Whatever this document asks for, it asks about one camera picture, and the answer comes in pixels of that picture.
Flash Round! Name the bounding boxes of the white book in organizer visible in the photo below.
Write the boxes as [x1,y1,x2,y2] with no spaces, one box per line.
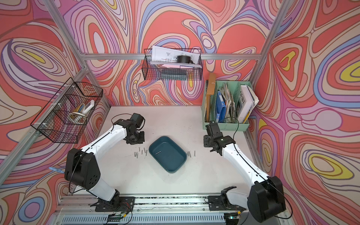
[236,85,259,123]

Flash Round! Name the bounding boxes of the aluminium frame post left rear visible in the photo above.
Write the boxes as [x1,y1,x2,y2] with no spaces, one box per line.
[42,0,110,107]

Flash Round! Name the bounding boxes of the aluminium frame post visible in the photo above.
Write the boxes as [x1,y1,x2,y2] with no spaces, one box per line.
[42,0,110,107]
[249,0,293,87]

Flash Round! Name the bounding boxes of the white tube in left basket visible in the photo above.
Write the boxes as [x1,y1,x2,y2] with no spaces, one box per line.
[82,100,95,115]

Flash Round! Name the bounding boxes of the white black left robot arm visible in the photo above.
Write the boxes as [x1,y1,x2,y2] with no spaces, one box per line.
[64,113,145,212]

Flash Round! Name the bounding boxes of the brown cardboard folder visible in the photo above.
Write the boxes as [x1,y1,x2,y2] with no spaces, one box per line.
[205,73,216,122]

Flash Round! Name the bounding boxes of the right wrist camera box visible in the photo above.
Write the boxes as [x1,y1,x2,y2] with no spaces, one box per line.
[205,121,223,139]

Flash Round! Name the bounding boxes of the aluminium frame post right rear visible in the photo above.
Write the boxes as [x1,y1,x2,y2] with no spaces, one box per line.
[249,0,293,87]

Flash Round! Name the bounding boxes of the black wire basket wall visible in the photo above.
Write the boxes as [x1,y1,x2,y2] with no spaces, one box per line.
[142,48,203,81]
[31,78,103,143]

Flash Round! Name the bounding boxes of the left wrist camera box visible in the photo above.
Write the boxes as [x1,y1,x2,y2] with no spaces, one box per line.
[130,113,145,129]

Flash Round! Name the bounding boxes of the black wire basket left wall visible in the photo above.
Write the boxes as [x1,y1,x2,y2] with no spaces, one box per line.
[31,78,103,143]

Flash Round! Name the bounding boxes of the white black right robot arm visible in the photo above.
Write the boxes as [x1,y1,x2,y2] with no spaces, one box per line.
[203,135,286,223]

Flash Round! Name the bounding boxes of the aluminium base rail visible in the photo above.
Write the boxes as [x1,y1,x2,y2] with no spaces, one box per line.
[50,192,293,225]

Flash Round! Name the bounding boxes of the aluminium rear cross bar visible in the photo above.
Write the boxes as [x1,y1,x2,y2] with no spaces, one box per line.
[81,52,262,61]

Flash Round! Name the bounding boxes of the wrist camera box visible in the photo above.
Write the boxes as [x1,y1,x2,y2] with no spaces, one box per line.
[205,121,223,139]
[130,113,145,129]

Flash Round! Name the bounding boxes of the black wire basket rear wall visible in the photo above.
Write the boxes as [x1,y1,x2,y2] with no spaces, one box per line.
[142,48,203,81]

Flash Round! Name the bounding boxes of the blue binder in organizer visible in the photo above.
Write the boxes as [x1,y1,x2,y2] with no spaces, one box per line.
[215,91,226,123]

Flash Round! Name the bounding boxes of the green plastic file organizer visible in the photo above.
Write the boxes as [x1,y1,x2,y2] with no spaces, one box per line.
[201,81,252,132]

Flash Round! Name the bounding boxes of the white paper sheets in basket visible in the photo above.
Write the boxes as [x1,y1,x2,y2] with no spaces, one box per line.
[150,46,202,68]

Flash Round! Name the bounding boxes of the teal plastic storage box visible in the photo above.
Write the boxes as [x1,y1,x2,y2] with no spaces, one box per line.
[149,136,187,173]

